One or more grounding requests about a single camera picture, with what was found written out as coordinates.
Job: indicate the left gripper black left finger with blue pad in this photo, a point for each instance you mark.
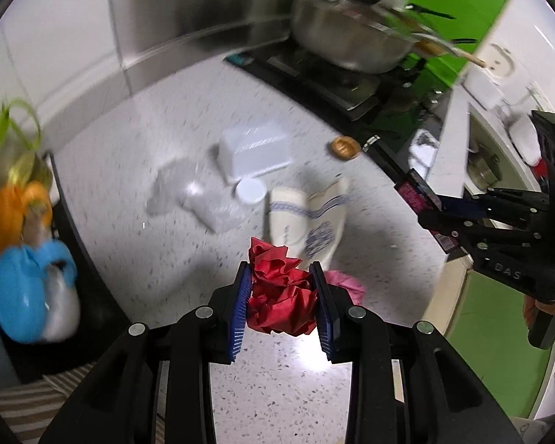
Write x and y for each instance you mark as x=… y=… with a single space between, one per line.
x=117 y=401

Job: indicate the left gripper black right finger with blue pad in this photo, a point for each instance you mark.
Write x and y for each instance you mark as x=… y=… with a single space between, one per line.
x=408 y=385

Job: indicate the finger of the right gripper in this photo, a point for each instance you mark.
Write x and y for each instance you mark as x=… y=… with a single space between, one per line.
x=451 y=230
x=500 y=204

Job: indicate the black pink snack wrapper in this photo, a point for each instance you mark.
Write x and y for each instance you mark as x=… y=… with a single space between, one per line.
x=429 y=207

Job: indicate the pink paper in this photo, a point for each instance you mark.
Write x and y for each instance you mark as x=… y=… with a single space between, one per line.
x=354 y=288

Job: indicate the red paper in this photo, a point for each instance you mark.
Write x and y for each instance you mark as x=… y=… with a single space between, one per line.
x=283 y=298

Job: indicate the small brown round item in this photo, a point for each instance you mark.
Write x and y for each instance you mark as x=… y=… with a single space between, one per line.
x=345 y=148

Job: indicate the white blue patterned paper bag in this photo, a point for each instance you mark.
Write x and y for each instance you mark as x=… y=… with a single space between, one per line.
x=310 y=226

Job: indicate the clear plastic bag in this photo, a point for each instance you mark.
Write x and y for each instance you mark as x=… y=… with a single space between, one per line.
x=190 y=185

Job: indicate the orange gloved hand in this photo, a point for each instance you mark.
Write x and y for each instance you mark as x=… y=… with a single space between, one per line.
x=531 y=307

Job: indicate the steel steamer pot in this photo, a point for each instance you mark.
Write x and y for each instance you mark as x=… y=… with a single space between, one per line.
x=483 y=168

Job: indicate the white round rice cooker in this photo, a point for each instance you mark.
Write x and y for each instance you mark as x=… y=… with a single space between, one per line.
x=523 y=136

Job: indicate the white rice cooker open lid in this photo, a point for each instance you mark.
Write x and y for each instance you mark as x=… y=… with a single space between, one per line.
x=484 y=85

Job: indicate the black gas stove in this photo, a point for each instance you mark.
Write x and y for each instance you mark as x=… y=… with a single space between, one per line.
x=326 y=88

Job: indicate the blue plastic container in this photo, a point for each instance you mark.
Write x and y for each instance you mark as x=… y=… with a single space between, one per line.
x=38 y=298

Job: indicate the white round lid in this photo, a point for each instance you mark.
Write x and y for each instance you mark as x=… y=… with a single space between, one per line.
x=250 y=191

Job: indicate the orange plastic container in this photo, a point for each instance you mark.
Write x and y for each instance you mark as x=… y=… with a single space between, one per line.
x=16 y=204

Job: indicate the stainless steel pot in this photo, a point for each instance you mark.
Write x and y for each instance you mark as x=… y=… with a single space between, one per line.
x=351 y=34

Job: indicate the white plastic box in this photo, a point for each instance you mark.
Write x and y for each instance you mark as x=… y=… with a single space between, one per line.
x=251 y=151

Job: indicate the green ribbon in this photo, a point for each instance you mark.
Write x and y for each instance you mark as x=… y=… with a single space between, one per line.
x=14 y=141

